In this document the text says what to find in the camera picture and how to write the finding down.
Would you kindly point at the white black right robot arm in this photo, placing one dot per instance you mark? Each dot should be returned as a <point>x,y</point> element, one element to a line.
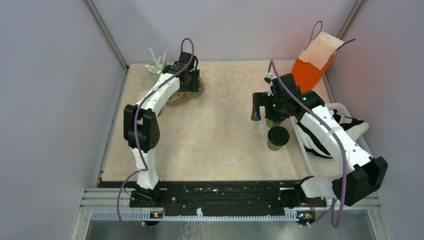
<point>361,173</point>

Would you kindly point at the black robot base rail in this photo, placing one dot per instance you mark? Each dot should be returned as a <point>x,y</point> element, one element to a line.
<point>245,198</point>

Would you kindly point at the aluminium frame rail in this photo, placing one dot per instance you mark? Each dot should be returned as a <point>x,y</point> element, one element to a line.
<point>108,37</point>

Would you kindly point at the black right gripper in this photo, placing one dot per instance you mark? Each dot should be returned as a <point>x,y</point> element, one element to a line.
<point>262,99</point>

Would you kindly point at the white plastic basket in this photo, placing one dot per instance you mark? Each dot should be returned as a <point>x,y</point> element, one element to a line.
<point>320,142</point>

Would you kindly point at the stack of green paper cups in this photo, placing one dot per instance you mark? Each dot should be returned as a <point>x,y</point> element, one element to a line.
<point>142,95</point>

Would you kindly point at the brown cardboard cup carrier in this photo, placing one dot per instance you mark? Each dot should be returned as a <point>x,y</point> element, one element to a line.
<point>181,97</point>

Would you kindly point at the green paper coffee cup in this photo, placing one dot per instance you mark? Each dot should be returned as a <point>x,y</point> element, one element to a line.
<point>270,124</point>
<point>275,146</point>

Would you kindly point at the orange paper bag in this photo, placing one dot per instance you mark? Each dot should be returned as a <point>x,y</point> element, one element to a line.
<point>315,59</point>

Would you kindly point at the green straw holder cup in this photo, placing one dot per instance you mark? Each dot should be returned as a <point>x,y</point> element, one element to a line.
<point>155,72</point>

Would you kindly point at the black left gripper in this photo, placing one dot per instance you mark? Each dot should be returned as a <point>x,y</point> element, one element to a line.
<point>194,86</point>

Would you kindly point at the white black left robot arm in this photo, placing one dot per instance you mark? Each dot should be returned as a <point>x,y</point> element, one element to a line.
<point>140,120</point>

